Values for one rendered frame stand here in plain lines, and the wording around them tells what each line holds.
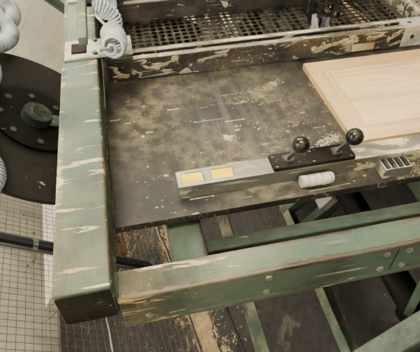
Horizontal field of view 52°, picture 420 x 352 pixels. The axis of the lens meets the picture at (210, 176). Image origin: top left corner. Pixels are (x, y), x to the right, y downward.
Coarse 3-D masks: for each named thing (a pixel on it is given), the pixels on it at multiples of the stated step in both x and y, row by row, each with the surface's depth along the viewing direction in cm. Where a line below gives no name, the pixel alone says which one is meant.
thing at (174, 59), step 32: (96, 0) 115; (288, 32) 137; (320, 32) 138; (352, 32) 136; (384, 32) 138; (416, 32) 140; (128, 64) 127; (160, 64) 129; (192, 64) 132; (224, 64) 134; (256, 64) 136
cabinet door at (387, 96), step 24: (312, 72) 130; (336, 72) 131; (360, 72) 131; (384, 72) 131; (408, 72) 131; (336, 96) 122; (360, 96) 122; (384, 96) 122; (408, 96) 122; (336, 120) 117; (360, 120) 114; (384, 120) 115; (408, 120) 114
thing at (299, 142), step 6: (294, 138) 90; (300, 138) 88; (306, 138) 89; (294, 144) 89; (300, 144) 88; (306, 144) 88; (294, 150) 89; (300, 150) 88; (306, 150) 89; (282, 156) 99; (288, 156) 97; (288, 162) 99
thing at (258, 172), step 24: (360, 144) 105; (384, 144) 105; (408, 144) 105; (216, 168) 99; (240, 168) 99; (264, 168) 99; (312, 168) 100; (336, 168) 102; (360, 168) 104; (192, 192) 97; (216, 192) 99
